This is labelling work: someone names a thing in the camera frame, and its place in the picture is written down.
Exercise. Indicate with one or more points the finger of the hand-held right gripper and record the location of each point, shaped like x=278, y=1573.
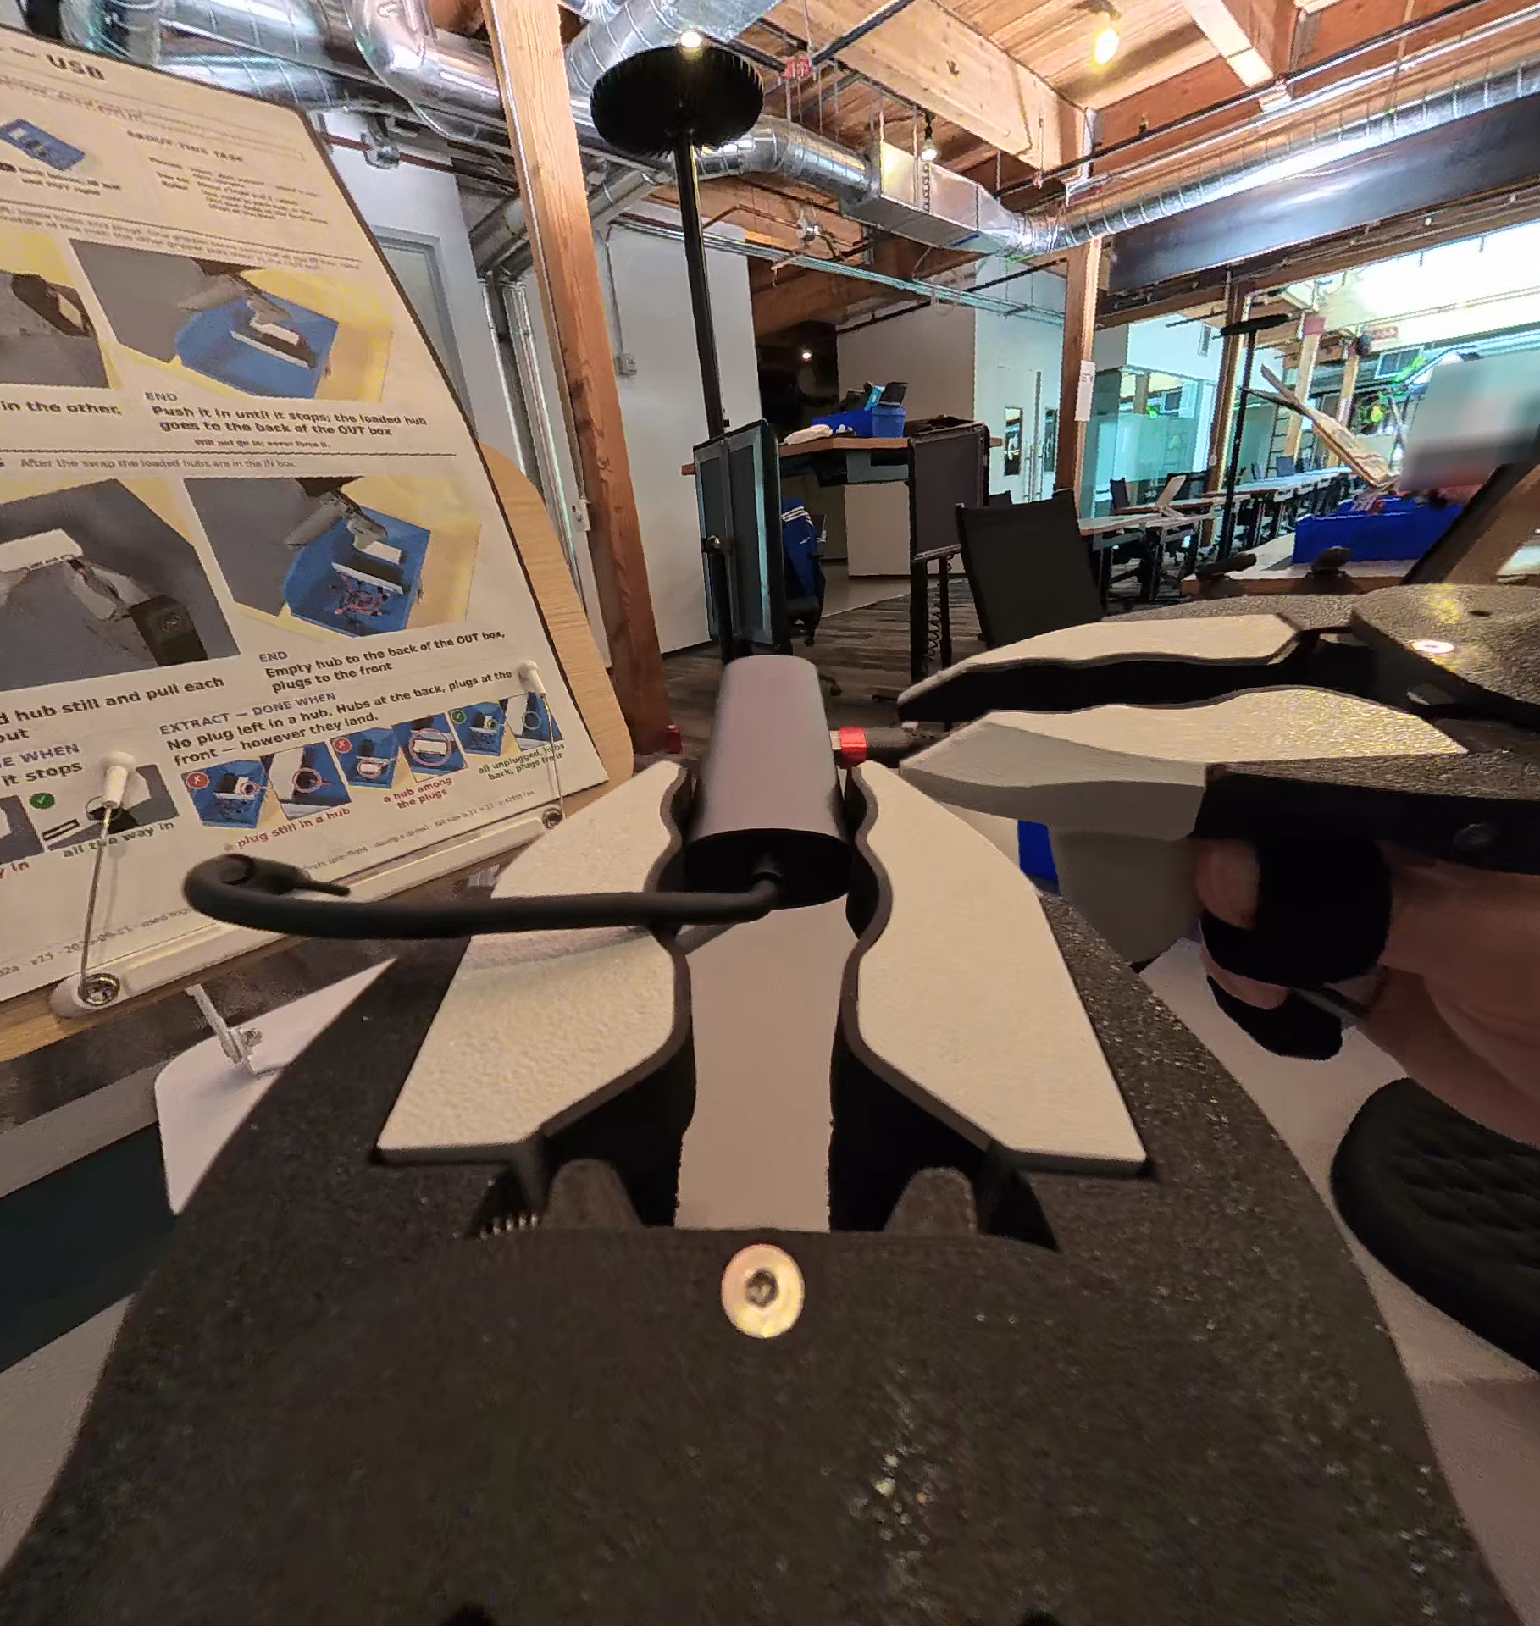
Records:
x=1102, y=647
x=1075, y=776

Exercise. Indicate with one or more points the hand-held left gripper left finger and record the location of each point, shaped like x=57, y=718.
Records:
x=528, y=1003

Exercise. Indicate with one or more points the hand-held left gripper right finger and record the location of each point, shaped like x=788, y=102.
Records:
x=984, y=1003

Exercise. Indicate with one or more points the blue plastic bin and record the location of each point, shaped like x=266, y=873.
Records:
x=1036, y=854

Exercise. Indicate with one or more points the grey usb hub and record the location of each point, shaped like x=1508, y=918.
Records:
x=771, y=761

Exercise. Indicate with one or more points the person's right hand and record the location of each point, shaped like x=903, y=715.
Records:
x=1495, y=992

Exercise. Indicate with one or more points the black office chair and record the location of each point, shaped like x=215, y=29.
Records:
x=1031, y=570

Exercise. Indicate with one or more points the black computer monitor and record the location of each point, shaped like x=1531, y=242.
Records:
x=947, y=488

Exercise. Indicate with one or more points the blue white jacket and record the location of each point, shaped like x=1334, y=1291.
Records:
x=805, y=558

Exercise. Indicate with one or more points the wooden book stand white base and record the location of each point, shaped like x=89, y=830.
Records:
x=224, y=1118

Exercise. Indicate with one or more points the black framed panel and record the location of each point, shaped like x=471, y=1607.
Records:
x=739, y=545

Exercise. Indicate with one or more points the printed instruction sheet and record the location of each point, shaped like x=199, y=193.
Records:
x=211, y=570

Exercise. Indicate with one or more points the wooden pillar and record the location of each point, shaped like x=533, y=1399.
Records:
x=581, y=381

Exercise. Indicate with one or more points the black floor lamp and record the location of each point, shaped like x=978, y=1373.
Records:
x=675, y=101

